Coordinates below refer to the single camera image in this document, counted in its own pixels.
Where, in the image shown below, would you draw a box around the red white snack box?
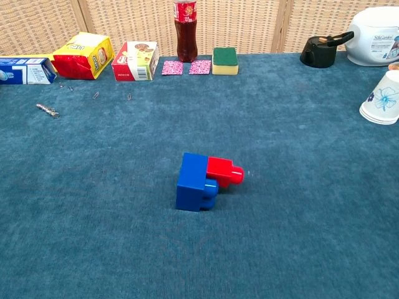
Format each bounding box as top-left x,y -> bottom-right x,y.
111,41 -> 160,82

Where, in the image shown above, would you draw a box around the paper cups with blue flower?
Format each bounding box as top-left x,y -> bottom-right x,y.
358,70 -> 399,126

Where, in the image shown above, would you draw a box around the blue white carton box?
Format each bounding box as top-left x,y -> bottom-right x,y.
0,56 -> 58,85

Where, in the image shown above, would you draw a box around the red toy block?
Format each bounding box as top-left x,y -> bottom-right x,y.
205,156 -> 246,189

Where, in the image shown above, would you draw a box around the green yellow sponge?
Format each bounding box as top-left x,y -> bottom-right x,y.
211,47 -> 239,76

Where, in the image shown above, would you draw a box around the cola bottle with red cap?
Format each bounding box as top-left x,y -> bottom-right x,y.
173,0 -> 199,63

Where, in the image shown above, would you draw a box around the pink patterned card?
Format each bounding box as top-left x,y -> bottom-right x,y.
161,60 -> 185,76
188,59 -> 213,75

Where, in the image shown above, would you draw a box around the black bottle lid with handle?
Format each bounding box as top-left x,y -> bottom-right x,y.
299,31 -> 355,69

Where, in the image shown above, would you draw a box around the teal table cloth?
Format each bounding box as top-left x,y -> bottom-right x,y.
0,51 -> 399,299

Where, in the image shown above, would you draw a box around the white plastic wipes container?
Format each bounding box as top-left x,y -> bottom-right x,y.
344,6 -> 399,67

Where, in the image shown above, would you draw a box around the blue toy block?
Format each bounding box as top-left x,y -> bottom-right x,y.
175,152 -> 219,212

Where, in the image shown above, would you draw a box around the wicker folding screen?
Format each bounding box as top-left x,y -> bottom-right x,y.
0,0 -> 399,57

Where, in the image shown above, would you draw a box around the yellow red Lipo package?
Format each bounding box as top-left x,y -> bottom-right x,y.
51,31 -> 115,80

